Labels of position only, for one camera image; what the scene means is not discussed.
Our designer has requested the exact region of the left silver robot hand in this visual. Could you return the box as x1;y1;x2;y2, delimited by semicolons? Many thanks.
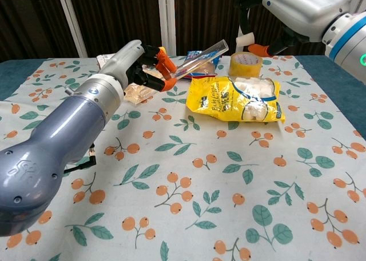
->
98;39;180;92

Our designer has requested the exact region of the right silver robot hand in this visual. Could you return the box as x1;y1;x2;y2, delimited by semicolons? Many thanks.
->
234;0;354;58

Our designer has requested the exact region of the clear plastic tube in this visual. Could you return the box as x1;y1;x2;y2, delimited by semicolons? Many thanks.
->
168;39;229;81

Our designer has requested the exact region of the white drink bottle yellow cap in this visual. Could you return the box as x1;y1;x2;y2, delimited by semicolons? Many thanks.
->
96;54;116;68

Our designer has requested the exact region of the clear bag of oat flakes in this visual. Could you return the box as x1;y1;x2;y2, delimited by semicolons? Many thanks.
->
124;66;161;105

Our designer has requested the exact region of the dark partition screen panel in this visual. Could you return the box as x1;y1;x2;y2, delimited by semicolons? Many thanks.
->
65;0;168;58
242;0;366;56
167;0;246;56
0;0;86;63

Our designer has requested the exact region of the blue snack packet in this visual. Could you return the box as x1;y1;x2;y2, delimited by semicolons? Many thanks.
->
182;50;222;79

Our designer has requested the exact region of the clear packing tape roll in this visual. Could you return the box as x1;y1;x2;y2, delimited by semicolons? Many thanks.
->
228;51;263;77

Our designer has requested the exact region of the yellow marshmallow bag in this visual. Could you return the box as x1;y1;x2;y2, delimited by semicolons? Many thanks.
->
185;75;287;124

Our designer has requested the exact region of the teal felt table cover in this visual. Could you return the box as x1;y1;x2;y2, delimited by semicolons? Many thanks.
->
0;55;366;102

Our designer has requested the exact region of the floral fruit print tablecloth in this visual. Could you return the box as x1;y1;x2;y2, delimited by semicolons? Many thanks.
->
0;55;366;261

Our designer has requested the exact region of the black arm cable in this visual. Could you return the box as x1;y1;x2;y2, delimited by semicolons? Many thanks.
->
64;143;98;175

